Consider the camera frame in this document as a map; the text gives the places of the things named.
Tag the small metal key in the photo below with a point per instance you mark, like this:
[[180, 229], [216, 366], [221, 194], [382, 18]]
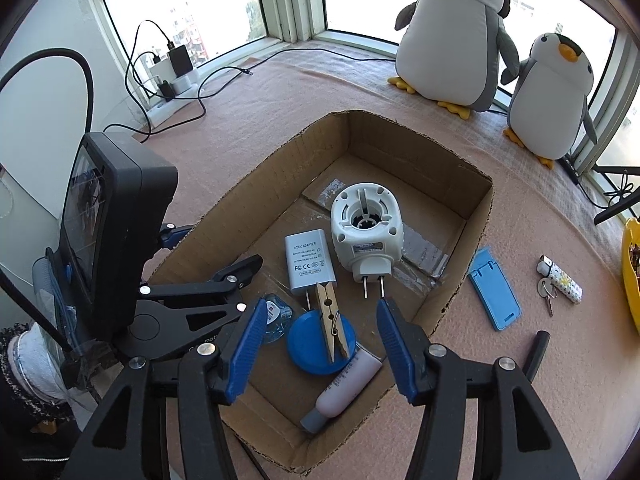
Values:
[[545, 290]]

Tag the white power strip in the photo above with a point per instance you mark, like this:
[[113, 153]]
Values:
[[172, 107]]

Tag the cardboard box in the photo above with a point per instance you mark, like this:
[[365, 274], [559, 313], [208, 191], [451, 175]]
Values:
[[400, 170]]

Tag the white power adapter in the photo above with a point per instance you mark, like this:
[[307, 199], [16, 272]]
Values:
[[310, 260]]

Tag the wooden clothespin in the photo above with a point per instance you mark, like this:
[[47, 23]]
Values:
[[327, 315]]

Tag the white plug-in device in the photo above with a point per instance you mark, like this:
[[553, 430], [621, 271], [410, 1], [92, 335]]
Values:
[[367, 255]]

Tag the white window frame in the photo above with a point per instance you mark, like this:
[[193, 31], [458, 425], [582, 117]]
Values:
[[285, 0]]

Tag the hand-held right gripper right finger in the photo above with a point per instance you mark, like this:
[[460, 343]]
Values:
[[397, 355]]

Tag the blue round lid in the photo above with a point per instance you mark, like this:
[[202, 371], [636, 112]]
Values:
[[307, 345]]

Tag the black charger block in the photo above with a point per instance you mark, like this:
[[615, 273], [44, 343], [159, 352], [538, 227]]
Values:
[[181, 60]]

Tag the black rubber tube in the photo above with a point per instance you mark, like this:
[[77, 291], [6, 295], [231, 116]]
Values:
[[539, 350]]

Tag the small clear plastic container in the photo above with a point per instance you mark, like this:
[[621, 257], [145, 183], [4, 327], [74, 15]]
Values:
[[277, 320]]

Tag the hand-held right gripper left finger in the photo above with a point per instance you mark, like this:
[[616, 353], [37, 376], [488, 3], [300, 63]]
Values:
[[245, 355]]

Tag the pink felt blanket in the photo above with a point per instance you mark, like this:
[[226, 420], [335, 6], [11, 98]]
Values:
[[500, 400]]

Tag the large plush penguin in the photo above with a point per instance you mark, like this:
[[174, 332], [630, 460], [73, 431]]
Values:
[[450, 45]]

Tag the small black plug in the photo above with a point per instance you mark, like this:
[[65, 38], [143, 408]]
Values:
[[166, 89]]

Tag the small plush penguin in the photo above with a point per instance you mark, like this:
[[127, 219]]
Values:
[[545, 105]]

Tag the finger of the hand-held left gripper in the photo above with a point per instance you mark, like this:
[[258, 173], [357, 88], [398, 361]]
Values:
[[235, 272], [225, 307]]

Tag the white charger block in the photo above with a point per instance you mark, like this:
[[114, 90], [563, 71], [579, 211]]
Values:
[[162, 69]]

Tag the black slim device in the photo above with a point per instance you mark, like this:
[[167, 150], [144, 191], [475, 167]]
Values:
[[570, 170]]

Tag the white tube with grey cap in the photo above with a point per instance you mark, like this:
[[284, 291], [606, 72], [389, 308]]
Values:
[[347, 380]]

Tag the white dotted lighter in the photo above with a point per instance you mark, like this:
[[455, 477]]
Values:
[[562, 285]]

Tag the blue phone stand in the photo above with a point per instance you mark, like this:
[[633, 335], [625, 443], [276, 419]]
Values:
[[495, 295]]

